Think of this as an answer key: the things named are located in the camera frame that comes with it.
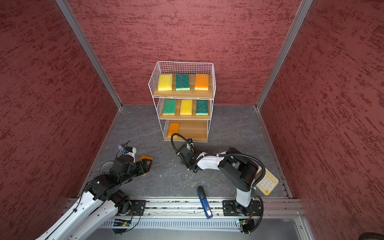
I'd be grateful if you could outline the aluminium mounting rail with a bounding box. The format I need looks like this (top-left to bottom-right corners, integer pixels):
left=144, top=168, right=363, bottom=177
left=133, top=197, right=307, bottom=219

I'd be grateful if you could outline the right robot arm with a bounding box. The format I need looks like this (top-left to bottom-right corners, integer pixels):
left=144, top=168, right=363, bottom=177
left=176, top=144, right=266, bottom=216

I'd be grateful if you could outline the circuit board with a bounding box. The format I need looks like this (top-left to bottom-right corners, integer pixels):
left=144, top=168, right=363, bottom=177
left=237, top=219, right=255, bottom=233
left=113, top=219, right=132, bottom=227

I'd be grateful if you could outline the top wooden shelf board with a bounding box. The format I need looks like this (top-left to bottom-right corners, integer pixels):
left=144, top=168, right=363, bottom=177
left=153, top=74, right=215, bottom=100

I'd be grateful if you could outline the wooden shelf board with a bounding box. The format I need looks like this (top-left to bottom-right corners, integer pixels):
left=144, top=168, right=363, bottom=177
left=163, top=120, right=209, bottom=143
left=157, top=98, right=214, bottom=121
left=153, top=74, right=215, bottom=100

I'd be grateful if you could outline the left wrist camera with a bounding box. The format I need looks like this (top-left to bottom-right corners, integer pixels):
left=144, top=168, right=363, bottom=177
left=118, top=145, right=137, bottom=162

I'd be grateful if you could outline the orange sponge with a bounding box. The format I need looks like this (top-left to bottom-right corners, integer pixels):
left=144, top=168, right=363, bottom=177
left=195, top=74, right=209, bottom=91
left=167, top=123, right=180, bottom=137
left=141, top=155, right=153, bottom=166

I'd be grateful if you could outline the dark green sponge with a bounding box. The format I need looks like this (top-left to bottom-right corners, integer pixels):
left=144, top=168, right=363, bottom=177
left=176, top=74, right=190, bottom=91
left=196, top=100, right=210, bottom=116

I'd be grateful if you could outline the right circuit board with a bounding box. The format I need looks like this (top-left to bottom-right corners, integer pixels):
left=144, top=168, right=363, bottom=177
left=237, top=219, right=255, bottom=233

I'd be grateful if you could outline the yellow sponge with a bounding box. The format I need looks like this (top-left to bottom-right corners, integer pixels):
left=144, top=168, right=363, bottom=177
left=158, top=74, right=173, bottom=92
left=180, top=99, right=193, bottom=116

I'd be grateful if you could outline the blue black stapler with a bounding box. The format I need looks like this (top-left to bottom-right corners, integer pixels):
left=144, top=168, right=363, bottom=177
left=197, top=186, right=213, bottom=219

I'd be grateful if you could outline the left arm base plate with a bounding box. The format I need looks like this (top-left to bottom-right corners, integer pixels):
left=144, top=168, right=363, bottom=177
left=118, top=200, right=147, bottom=216

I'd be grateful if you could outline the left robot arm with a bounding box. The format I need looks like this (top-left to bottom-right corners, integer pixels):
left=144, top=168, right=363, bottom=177
left=39, top=154, right=153, bottom=240

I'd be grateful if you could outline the white wire shelf rack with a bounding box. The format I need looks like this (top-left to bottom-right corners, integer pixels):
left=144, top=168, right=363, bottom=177
left=148, top=61, right=217, bottom=143

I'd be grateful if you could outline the left circuit board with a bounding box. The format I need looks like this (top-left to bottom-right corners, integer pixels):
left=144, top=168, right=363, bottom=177
left=113, top=219, right=132, bottom=227

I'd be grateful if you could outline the middle wooden shelf board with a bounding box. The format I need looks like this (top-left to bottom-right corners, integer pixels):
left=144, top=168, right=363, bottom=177
left=157, top=98, right=214, bottom=121

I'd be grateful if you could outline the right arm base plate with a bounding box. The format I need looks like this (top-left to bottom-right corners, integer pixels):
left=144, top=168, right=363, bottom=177
left=222, top=200, right=263, bottom=217

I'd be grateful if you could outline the beige calculator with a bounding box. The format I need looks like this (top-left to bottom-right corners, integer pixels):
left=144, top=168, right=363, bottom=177
left=256, top=169, right=279, bottom=196

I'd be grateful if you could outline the bright green sponge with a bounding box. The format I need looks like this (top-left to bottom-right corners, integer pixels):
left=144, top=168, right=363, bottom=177
left=163, top=99, right=177, bottom=116

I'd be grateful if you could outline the bottom wooden shelf board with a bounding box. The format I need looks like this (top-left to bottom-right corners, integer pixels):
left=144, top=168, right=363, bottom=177
left=163, top=120, right=209, bottom=143

